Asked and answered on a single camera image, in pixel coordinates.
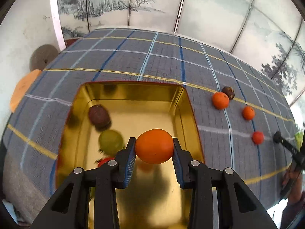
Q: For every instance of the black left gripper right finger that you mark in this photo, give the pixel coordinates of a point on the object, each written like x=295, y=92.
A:
x=238, y=207

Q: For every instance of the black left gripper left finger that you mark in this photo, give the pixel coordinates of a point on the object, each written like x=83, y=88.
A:
x=68, y=207

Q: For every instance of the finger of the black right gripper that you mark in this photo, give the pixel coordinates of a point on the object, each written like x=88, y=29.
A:
x=278, y=139

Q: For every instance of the red fruit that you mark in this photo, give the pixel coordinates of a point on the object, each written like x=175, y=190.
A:
x=103, y=161
x=257, y=137

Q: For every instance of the green fruit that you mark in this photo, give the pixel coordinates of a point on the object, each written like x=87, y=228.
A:
x=111, y=142
x=92, y=193

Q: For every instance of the orange tangerine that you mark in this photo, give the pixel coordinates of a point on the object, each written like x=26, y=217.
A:
x=220, y=100
x=155, y=146
x=248, y=113

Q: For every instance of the brown mangosteen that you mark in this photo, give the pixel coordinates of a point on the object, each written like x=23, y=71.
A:
x=229, y=91

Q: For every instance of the person's right hand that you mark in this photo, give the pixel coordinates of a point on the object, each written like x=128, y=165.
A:
x=296, y=190

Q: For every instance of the gold and red toffee tin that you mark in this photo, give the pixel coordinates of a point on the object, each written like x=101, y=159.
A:
x=153, y=199

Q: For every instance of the grey plaid tablecloth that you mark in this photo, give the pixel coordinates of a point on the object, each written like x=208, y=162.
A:
x=237, y=108

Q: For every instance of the orange round cushion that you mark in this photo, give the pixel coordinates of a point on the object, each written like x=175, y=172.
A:
x=21, y=88

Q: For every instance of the grey round cushion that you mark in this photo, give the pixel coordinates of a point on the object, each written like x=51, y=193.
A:
x=42, y=56

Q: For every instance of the landscape painted folding screen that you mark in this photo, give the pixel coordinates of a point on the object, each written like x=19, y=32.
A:
x=267, y=34

